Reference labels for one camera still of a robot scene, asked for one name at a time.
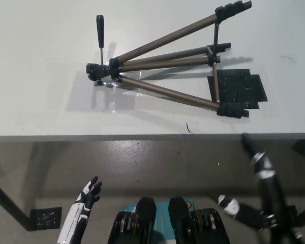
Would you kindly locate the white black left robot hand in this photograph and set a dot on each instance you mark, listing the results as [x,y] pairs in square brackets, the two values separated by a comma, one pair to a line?
[77,216]

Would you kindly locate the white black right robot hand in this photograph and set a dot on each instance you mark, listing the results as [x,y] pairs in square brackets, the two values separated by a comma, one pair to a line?
[270,193]

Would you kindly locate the bronze and black camera tripod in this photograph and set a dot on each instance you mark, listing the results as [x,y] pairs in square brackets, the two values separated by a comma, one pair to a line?
[99,71]

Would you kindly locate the black teal robot torso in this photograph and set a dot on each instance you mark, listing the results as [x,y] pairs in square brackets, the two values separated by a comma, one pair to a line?
[145,221]

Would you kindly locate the black diagonal table leg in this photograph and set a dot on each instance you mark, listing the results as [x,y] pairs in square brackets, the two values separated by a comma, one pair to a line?
[10,203]

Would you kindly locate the black table foot plate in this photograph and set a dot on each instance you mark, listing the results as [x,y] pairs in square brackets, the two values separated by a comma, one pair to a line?
[46,216]

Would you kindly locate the black tape patch on table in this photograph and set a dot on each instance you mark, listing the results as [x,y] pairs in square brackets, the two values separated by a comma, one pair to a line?
[244,86]

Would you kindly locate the clear glossy tape patch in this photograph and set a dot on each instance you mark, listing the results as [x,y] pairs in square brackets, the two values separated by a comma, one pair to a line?
[86,96]

